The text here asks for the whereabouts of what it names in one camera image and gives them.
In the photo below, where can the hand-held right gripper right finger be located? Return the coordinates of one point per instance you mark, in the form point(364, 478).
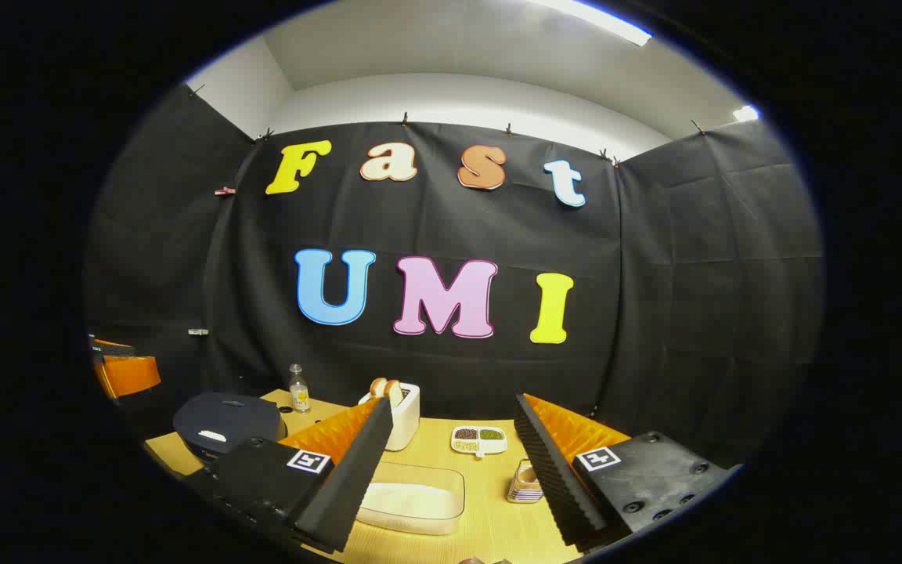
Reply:
point(553, 478)

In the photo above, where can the clear glass container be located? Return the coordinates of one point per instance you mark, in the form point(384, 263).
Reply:
point(435, 474)

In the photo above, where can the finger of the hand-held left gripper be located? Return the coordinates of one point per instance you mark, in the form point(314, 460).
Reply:
point(130, 374)

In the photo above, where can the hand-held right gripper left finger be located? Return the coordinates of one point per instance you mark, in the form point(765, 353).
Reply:
point(341, 486)

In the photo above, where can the white divided bean dish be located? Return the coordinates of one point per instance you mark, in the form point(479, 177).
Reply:
point(478, 440)

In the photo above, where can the small glass bottle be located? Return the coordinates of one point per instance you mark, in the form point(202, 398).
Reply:
point(299, 395)

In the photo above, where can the white rice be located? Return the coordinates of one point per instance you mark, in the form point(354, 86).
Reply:
point(412, 505)

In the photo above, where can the dark blue rice cooker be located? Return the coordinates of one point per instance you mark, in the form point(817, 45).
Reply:
point(224, 415)

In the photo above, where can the ceiling light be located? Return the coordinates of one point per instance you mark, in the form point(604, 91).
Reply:
point(745, 113)

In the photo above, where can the white toaster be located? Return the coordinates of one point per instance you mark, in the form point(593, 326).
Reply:
point(406, 423)

